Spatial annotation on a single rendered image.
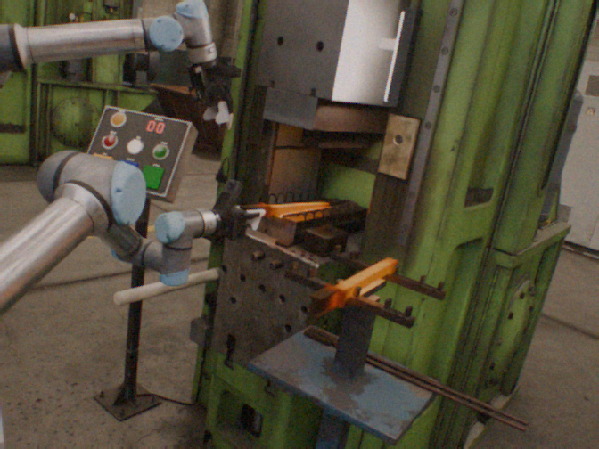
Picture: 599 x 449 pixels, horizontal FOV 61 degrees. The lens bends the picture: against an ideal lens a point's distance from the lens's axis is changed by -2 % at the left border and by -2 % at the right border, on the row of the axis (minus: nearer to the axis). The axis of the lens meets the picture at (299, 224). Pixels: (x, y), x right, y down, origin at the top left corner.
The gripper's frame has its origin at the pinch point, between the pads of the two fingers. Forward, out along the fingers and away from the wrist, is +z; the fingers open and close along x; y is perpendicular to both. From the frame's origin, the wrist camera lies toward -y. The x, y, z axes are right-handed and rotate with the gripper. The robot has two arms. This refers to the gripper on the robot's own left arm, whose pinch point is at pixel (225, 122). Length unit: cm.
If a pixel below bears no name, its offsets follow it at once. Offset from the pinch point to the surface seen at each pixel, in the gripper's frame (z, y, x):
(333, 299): 12, 33, 62
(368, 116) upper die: 12.5, -41.3, 21.9
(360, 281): 16, 22, 61
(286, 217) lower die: 29.0, -0.3, 17.6
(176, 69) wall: 267, -494, -741
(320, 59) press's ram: -13.7, -21.9, 20.6
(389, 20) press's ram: -17, -49, 27
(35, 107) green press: 120, -106, -443
